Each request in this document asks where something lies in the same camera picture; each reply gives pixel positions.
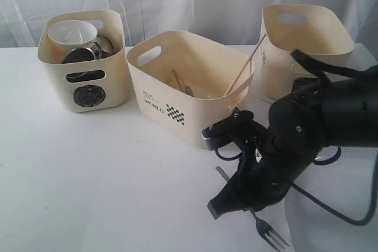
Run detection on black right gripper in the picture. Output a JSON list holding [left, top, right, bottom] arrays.
[[208, 133, 322, 220]]

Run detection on white square plate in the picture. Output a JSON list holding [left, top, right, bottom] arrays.
[[285, 172, 377, 251]]

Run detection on stainless steel fork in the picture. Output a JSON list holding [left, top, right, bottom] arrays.
[[215, 166, 289, 251]]

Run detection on wooden chopstick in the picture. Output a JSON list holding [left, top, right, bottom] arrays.
[[223, 34, 266, 96], [172, 69, 185, 93]]

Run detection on stainless steel spoon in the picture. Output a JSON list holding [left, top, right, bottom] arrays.
[[185, 86, 194, 97]]

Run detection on cream bin with triangle mark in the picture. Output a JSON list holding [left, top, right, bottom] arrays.
[[126, 31, 255, 148]]

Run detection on white plastic bowl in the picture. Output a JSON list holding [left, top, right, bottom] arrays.
[[47, 20, 98, 52]]

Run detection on cream bin with square mark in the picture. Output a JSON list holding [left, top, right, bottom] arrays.
[[259, 4, 355, 100]]

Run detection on cream bin with circle mark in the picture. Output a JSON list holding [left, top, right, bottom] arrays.
[[38, 10, 128, 113]]

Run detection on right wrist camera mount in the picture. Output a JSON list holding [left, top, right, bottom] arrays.
[[202, 107, 267, 161]]

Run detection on black right camera cable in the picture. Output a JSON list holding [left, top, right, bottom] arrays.
[[291, 48, 378, 226]]

